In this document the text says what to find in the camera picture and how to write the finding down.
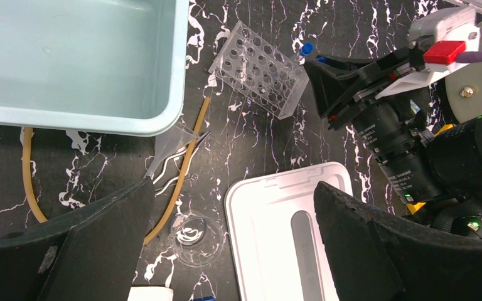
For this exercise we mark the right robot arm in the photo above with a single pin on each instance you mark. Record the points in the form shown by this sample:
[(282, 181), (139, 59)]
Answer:
[(440, 174)]

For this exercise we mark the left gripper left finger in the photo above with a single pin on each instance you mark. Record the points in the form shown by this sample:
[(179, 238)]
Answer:
[(90, 253)]

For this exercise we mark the white plastic box lid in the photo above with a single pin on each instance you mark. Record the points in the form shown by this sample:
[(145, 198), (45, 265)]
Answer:
[(276, 243)]

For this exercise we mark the clear test tube blue cap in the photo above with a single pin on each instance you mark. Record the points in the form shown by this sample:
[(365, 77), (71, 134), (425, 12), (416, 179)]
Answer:
[(304, 51)]

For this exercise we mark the metal crucible tongs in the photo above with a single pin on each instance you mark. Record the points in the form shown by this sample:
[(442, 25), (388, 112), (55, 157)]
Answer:
[(177, 158)]

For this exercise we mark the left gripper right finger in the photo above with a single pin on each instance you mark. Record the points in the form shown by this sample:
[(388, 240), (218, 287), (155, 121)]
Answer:
[(374, 255)]

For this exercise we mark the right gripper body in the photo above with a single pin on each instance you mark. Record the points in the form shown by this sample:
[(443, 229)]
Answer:
[(399, 152)]

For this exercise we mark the clear plastic well plate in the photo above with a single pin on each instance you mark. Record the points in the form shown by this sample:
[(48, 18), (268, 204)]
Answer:
[(260, 72)]

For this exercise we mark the blue capped clear tube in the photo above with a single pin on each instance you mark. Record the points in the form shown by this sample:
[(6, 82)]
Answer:
[(207, 298)]

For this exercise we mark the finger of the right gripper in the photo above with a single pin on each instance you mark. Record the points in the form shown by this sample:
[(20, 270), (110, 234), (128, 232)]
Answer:
[(335, 80), (338, 118)]

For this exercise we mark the teal plastic bin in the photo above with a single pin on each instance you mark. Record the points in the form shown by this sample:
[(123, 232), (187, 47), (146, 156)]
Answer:
[(114, 67)]

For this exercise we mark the clear glass petri dish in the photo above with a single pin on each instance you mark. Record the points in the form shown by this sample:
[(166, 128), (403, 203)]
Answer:
[(196, 240)]

